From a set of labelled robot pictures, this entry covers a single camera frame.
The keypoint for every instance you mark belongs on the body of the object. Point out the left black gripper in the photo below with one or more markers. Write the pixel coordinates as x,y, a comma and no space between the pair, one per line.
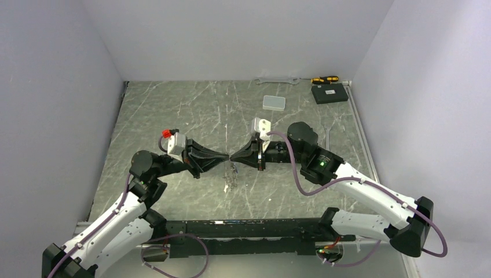
210,158

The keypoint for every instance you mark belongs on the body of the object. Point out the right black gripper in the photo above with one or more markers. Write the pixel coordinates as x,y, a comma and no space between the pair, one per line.
251,154

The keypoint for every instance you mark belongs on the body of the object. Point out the metal keyring disc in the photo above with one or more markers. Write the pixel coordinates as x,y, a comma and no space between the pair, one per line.
230,176

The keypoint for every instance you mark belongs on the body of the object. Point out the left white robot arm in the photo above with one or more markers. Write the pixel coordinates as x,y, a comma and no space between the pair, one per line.
131,219

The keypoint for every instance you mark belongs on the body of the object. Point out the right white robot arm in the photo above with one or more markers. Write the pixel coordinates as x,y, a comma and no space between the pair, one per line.
402,221

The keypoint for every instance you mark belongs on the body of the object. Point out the white plastic box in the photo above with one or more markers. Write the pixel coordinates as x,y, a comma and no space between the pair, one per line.
274,103

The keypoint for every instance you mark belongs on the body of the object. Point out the silver open-end wrench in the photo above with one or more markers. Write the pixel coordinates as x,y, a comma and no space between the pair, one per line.
291,81

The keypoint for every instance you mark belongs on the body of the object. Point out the black rectangular box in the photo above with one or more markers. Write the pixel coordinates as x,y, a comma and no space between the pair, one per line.
329,93

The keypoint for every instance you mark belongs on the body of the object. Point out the yellow black screwdriver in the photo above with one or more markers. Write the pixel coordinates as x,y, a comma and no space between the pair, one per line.
324,80

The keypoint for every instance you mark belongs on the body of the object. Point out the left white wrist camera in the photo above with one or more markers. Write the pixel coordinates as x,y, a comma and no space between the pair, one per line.
176,142

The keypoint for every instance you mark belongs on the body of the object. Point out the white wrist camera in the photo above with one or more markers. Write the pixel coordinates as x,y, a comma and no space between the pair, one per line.
261,127
176,142

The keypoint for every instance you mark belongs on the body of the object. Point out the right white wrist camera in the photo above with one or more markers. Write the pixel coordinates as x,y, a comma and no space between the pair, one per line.
261,127

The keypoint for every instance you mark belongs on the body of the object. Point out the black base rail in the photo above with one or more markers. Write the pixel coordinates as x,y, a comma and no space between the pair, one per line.
185,238

